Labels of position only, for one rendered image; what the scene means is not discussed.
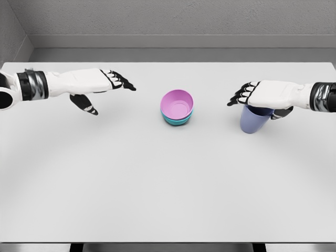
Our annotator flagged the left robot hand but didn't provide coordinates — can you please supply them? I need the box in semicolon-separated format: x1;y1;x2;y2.
68;68;137;117

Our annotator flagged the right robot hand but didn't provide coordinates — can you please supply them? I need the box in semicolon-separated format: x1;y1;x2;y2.
227;80;296;121

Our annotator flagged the blue-purple cup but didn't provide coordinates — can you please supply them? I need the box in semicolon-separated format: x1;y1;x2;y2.
239;104;275;134

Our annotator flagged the teal bowl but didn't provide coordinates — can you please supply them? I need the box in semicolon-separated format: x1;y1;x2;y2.
160;108;194;127

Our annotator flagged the pink bowl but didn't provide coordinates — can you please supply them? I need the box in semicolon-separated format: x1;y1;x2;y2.
160;89;195;122

